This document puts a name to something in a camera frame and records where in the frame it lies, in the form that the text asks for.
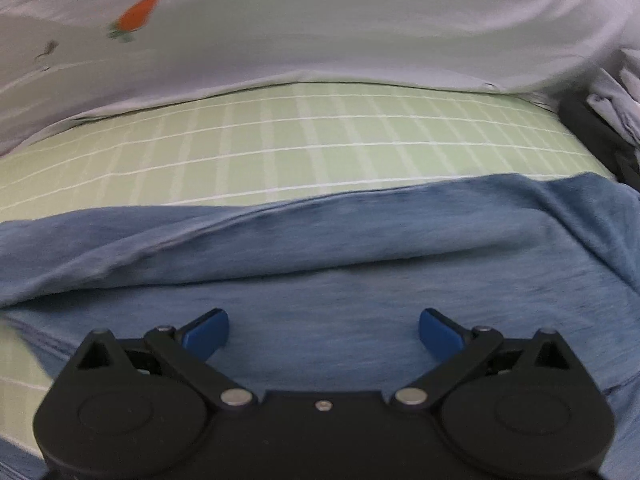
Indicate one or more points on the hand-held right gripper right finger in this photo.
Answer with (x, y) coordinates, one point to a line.
(440, 335)

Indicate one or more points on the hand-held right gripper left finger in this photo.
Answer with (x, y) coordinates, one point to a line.
(207, 335)

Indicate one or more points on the white carrot print duvet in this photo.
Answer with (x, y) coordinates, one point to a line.
(320, 20)

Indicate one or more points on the pale grey cloth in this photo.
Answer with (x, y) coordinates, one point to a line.
(620, 95)

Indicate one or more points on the green grid cutting mat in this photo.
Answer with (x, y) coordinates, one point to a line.
(300, 150)

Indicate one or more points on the blue denim jeans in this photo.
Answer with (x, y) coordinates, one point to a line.
(325, 280)

